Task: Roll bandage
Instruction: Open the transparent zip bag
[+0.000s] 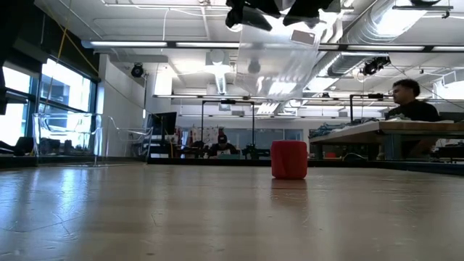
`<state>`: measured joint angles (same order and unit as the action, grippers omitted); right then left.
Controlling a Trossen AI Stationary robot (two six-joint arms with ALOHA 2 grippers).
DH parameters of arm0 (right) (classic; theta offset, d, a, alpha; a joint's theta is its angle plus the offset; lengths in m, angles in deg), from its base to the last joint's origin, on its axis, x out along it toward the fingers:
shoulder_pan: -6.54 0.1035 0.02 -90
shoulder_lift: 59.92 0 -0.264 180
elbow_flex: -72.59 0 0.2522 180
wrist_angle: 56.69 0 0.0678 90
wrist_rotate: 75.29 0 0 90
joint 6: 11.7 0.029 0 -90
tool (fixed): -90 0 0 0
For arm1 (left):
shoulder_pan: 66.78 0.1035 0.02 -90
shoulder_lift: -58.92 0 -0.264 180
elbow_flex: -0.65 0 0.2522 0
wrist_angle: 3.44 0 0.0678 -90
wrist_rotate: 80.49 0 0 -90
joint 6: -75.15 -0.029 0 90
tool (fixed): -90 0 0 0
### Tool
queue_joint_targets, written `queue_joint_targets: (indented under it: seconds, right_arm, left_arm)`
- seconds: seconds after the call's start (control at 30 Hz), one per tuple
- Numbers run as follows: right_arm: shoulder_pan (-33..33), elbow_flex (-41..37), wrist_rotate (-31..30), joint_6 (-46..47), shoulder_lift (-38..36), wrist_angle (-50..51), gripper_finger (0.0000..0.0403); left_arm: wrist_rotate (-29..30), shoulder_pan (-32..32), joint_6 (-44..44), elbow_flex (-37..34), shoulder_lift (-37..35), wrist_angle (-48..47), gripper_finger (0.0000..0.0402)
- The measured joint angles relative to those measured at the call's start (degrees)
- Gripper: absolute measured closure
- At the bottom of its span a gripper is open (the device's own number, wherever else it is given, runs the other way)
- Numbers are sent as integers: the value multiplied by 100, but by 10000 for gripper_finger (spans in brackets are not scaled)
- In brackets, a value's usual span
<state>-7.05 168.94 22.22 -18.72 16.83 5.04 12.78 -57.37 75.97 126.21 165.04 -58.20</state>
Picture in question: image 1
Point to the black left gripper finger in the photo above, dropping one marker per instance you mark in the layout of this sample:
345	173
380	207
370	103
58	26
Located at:
264	6
246	18

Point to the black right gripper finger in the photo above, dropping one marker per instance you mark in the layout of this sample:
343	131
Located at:
324	9
299	9

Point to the clear plastic bag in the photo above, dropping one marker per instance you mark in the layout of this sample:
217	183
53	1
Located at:
275	69

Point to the red bandage roll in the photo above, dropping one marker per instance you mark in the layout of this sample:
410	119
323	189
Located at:
289	159

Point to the neighbour station robot arm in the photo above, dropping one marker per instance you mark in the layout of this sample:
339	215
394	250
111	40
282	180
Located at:
199	148
253	152

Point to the black ceiling spotlight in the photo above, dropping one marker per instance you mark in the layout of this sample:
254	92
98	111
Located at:
373	66
137	71
254	67

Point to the pile of blue cloths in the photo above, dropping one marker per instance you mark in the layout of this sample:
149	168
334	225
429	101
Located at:
333	127

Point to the long ceiling strip light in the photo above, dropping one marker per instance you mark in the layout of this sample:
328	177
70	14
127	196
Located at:
127	44

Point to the person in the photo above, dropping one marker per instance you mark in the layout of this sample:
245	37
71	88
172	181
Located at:
417	110
222	148

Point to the black screen on stand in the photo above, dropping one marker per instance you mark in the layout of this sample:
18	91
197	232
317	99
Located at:
163	123

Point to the large wooden workbench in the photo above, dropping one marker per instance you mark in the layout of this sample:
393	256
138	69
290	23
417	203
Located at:
398	127

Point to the clear plastic bin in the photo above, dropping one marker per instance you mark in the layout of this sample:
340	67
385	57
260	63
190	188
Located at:
94	137

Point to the silver round air duct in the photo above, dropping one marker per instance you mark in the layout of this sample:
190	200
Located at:
366	29

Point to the white branching air duct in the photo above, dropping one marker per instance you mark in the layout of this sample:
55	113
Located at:
218	72

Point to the black rectangular station frame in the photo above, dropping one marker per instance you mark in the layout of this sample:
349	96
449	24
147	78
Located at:
214	102

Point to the black low station frame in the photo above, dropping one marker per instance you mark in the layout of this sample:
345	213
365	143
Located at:
369	96

